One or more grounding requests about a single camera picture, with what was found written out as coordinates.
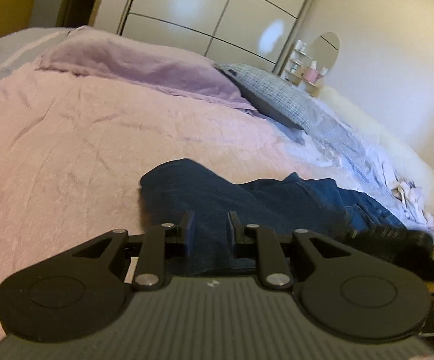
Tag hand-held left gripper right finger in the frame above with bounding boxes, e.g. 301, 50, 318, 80
227, 211, 351, 291

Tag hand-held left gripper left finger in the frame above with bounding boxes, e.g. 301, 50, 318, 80
71, 210, 196, 291

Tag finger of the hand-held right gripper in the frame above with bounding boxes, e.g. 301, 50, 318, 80
339, 226, 433, 271

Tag dark blue jeans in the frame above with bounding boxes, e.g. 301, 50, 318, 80
140, 158, 409, 276

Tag white quilted headboard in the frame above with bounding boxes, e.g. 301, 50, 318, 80
316, 84, 434, 211

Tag pink bedspread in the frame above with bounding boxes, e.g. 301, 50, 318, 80
0, 60, 315, 346

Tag grey checked pillow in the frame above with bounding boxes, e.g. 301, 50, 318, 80
214, 63, 338, 132

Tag purple blanket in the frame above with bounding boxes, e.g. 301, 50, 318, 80
37, 25, 257, 113

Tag small white shelf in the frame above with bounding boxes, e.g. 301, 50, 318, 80
282, 39, 328, 96

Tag round mirror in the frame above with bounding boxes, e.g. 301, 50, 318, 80
309, 32, 341, 74

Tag cream wardrobe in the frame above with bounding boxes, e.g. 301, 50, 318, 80
89, 0, 324, 76

